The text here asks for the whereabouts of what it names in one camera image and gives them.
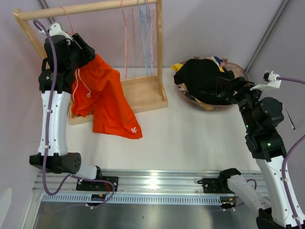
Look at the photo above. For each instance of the pink hanger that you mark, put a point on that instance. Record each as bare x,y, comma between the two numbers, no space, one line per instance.
151,12
69,20
126,20

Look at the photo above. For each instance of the orange shorts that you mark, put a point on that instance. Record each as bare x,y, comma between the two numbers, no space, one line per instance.
97,88

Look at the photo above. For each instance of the blue hanger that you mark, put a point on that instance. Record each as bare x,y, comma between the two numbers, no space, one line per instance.
142,36
148,18

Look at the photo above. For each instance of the black shorts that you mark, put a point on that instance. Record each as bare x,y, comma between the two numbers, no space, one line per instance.
209,97

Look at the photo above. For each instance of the pink translucent plastic basin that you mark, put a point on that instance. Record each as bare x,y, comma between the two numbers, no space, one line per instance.
237,70

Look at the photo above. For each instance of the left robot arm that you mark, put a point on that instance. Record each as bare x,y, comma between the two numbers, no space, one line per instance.
65,56

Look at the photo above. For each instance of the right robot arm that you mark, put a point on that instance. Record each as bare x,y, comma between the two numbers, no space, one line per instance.
261,116

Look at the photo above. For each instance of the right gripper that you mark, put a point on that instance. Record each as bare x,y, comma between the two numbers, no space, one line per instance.
238,84

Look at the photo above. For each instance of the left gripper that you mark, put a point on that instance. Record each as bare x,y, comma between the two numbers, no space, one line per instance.
87,53

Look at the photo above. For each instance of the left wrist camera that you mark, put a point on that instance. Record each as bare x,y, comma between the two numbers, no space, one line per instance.
56,29

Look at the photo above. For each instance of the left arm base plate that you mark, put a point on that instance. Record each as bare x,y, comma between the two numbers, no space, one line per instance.
98,186

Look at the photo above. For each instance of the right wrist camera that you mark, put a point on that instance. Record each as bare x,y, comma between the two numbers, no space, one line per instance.
271,82

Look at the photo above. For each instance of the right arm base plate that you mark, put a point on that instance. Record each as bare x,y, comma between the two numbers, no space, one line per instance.
214,186

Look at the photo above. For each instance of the pink floral shorts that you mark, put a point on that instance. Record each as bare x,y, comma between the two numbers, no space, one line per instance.
218,59

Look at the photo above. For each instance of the wooden clothes rack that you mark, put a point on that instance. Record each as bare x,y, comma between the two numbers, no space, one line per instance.
142,93

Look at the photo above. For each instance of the aluminium mounting rail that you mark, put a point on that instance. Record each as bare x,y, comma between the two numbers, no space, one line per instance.
143,187

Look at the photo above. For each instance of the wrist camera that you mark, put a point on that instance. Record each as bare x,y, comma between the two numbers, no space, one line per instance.
56,29
271,82

